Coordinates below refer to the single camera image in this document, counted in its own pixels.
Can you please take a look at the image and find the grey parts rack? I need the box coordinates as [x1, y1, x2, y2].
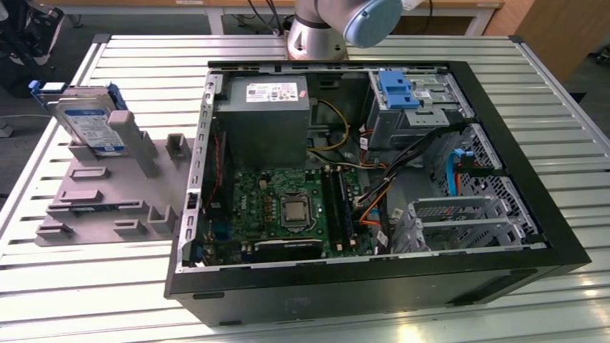
[35, 110, 197, 248]

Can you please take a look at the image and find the metal disk bay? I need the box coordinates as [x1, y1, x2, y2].
[407, 194, 542, 251]

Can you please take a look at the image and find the wooden workbench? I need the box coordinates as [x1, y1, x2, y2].
[62, 0, 506, 35]

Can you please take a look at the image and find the black wire bundle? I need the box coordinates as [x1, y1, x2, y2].
[357, 121, 469, 212]

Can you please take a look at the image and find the black RAM stick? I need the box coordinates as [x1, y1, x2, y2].
[333, 166, 358, 248]

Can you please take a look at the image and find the green motherboard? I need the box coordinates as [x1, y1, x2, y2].
[205, 167, 378, 267]

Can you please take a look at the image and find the thin red wire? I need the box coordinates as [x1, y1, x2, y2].
[213, 131, 226, 190]

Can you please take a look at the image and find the grey power supply unit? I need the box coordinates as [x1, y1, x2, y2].
[217, 74, 314, 171]

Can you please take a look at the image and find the black graphics card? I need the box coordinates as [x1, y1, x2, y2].
[241, 238, 325, 264]

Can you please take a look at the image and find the blue data wire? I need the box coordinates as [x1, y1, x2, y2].
[446, 149, 474, 197]

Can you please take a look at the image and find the silver CPU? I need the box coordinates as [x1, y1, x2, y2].
[285, 200, 311, 221]

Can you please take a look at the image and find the hard disk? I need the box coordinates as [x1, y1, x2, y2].
[28, 81, 128, 157]

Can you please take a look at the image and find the metal optical drive cage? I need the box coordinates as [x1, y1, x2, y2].
[366, 69, 475, 151]

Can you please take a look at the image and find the wooden cabinet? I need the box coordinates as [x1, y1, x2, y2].
[485, 0, 610, 83]

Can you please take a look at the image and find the black power wire connector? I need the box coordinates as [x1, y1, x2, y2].
[458, 156, 496, 177]

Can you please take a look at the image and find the orange wire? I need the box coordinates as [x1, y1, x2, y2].
[357, 209, 382, 227]

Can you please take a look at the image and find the black PC case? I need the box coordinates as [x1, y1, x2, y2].
[163, 59, 592, 327]

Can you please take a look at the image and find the blue drive latch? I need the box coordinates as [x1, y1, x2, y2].
[378, 70, 421, 110]

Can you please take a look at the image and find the black mesh waste bin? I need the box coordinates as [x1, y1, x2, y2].
[0, 66, 50, 98]

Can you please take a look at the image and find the yellow wire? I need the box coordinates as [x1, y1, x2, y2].
[307, 99, 351, 154]

